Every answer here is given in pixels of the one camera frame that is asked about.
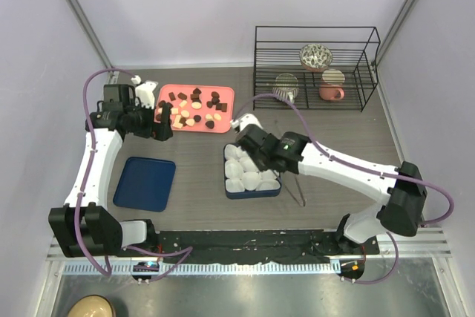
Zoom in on pink plastic tray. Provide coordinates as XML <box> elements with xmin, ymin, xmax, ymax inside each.
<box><xmin>156</xmin><ymin>84</ymin><xmax>235</xmax><ymax>134</ymax></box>

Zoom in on patterned ceramic bowl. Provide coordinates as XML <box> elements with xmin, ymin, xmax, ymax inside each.
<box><xmin>299</xmin><ymin>44</ymin><xmax>333</xmax><ymax>72</ymax></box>

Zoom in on white cable chain strip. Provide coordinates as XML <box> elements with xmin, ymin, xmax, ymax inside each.
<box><xmin>63</xmin><ymin>261</ymin><xmax>341</xmax><ymax>276</ymax></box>

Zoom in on white paper cupcake liner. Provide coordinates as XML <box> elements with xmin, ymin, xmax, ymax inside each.
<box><xmin>255</xmin><ymin>180</ymin><xmax>281</xmax><ymax>192</ymax></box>
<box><xmin>223</xmin><ymin>144</ymin><xmax>242</xmax><ymax>160</ymax></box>
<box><xmin>239</xmin><ymin>157</ymin><xmax>259</xmax><ymax>172</ymax></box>
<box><xmin>260</xmin><ymin>169</ymin><xmax>279</xmax><ymax>180</ymax></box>
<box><xmin>225</xmin><ymin>179</ymin><xmax>246</xmax><ymax>194</ymax></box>
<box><xmin>241</xmin><ymin>172</ymin><xmax>261</xmax><ymax>191</ymax></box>
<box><xmin>224</xmin><ymin>159</ymin><xmax>244</xmax><ymax>180</ymax></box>

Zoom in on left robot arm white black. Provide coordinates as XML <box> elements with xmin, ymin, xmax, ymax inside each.
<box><xmin>48</xmin><ymin>81</ymin><xmax>173</xmax><ymax>258</ymax></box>

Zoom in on striped grey mug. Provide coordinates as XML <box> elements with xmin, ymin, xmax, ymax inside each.
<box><xmin>272</xmin><ymin>73</ymin><xmax>299</xmax><ymax>104</ymax></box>

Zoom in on dark blue box lid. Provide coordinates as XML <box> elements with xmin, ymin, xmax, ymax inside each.
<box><xmin>113</xmin><ymin>157</ymin><xmax>176</xmax><ymax>212</ymax></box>

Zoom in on pink mug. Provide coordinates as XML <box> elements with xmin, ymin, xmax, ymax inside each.
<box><xmin>319</xmin><ymin>69</ymin><xmax>346</xmax><ymax>101</ymax></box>

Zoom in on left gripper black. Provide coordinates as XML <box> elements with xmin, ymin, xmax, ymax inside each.
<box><xmin>124</xmin><ymin>99</ymin><xmax>172</xmax><ymax>141</ymax></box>

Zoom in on metal tongs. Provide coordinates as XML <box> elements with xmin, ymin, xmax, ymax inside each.
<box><xmin>272</xmin><ymin>170</ymin><xmax>307</xmax><ymax>208</ymax></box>

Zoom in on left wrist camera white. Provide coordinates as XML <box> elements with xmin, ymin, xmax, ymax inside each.
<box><xmin>131</xmin><ymin>75</ymin><xmax>158</xmax><ymax>109</ymax></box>

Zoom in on beige bowl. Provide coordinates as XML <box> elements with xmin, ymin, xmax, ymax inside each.
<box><xmin>67</xmin><ymin>295</ymin><xmax>116</xmax><ymax>317</ymax></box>

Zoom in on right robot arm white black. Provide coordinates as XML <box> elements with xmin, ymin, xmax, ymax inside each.
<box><xmin>236</xmin><ymin>124</ymin><xmax>427</xmax><ymax>254</ymax></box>

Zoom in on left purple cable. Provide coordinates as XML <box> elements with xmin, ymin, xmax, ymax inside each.
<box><xmin>73</xmin><ymin>68</ymin><xmax>194</xmax><ymax>283</ymax></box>

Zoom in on black wire rack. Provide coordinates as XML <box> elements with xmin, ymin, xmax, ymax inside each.
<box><xmin>253</xmin><ymin>25</ymin><xmax>381</xmax><ymax>111</ymax></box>

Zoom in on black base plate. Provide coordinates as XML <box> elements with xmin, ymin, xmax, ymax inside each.
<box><xmin>140</xmin><ymin>229</ymin><xmax>380</xmax><ymax>265</ymax></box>

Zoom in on dark round chocolate piece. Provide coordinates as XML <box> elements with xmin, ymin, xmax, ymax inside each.
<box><xmin>206</xmin><ymin>120</ymin><xmax>215</xmax><ymax>129</ymax></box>

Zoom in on dark blue box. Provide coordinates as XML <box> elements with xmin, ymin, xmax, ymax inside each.
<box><xmin>223</xmin><ymin>143</ymin><xmax>282</xmax><ymax>200</ymax></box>

